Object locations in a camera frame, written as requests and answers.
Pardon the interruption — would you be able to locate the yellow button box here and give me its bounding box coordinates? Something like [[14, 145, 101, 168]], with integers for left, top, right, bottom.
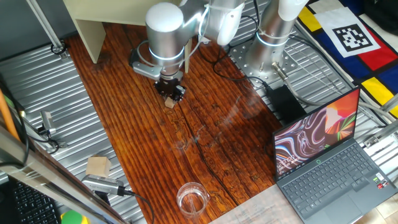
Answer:
[[60, 210, 90, 224]]

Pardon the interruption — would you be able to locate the black fabric object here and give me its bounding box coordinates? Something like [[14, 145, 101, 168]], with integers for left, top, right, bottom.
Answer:
[[363, 0, 398, 27]]

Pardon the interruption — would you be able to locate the grey open laptop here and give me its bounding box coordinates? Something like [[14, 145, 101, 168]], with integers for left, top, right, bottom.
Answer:
[[272, 86, 398, 224]]

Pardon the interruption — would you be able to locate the orange rod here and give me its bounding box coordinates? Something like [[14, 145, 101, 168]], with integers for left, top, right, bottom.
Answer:
[[0, 88, 20, 141]]

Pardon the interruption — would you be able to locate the beige wooden shelf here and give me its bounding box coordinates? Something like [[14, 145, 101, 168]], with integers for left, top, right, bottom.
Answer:
[[63, 0, 193, 74]]

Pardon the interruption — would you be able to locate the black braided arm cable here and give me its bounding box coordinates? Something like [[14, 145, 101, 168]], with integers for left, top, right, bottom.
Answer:
[[129, 39, 147, 68]]

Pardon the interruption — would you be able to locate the shiny metal beam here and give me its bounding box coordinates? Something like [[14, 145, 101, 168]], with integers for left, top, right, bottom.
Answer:
[[0, 124, 128, 224]]

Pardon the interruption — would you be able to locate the small wooden cube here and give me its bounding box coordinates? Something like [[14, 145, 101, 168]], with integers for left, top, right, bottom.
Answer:
[[164, 96, 177, 110]]

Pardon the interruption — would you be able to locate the aluminium pole with foot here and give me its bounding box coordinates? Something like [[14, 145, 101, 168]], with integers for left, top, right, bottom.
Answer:
[[26, 0, 71, 60]]

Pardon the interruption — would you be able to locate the clear glass beaker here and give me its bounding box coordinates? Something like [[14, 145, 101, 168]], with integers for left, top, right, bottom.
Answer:
[[176, 182, 211, 219]]

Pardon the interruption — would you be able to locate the grey camera on clamp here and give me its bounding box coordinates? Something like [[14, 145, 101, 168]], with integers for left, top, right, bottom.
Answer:
[[37, 110, 68, 149]]

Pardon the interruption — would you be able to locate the grey cable with metal connector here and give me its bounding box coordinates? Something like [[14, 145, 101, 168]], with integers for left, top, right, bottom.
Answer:
[[271, 61, 392, 127]]

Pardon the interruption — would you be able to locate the white fiducial tag sheet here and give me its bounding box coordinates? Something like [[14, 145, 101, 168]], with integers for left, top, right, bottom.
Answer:
[[313, 6, 382, 59]]

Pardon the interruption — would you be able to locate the silver camera with vents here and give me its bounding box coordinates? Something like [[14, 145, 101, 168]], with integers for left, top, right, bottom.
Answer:
[[81, 174, 126, 197]]

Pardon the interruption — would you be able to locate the aluminium profile bar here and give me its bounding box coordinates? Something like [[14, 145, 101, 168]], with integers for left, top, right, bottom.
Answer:
[[362, 119, 398, 149]]

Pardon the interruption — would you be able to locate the colourful checkered mat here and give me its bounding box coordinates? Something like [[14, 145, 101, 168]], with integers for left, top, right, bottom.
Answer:
[[295, 0, 398, 119]]

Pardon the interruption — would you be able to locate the black keyboard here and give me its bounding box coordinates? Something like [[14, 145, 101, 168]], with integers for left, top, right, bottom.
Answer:
[[11, 179, 60, 224]]

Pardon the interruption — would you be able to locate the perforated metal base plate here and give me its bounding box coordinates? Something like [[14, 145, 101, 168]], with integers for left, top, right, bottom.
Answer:
[[229, 39, 300, 90]]

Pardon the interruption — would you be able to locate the black power adapter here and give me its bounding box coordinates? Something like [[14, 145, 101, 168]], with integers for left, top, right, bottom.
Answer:
[[266, 85, 308, 126]]

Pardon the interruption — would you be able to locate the large wooden block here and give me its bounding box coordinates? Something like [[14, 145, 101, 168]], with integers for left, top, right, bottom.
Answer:
[[85, 155, 112, 178]]

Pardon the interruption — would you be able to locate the black adapter cord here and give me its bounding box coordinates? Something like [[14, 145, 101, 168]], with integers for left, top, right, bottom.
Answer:
[[212, 46, 271, 91]]

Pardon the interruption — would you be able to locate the black camera cable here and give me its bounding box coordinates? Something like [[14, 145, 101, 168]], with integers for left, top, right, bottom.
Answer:
[[118, 185, 155, 224]]

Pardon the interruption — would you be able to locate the brown wood grain board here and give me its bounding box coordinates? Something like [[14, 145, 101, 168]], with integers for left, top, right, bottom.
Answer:
[[63, 23, 284, 224]]

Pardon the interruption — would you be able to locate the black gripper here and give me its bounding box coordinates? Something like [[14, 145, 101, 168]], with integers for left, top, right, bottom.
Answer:
[[154, 78, 187, 103]]

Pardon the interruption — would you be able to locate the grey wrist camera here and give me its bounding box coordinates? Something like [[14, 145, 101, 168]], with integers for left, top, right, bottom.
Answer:
[[131, 60, 163, 81]]

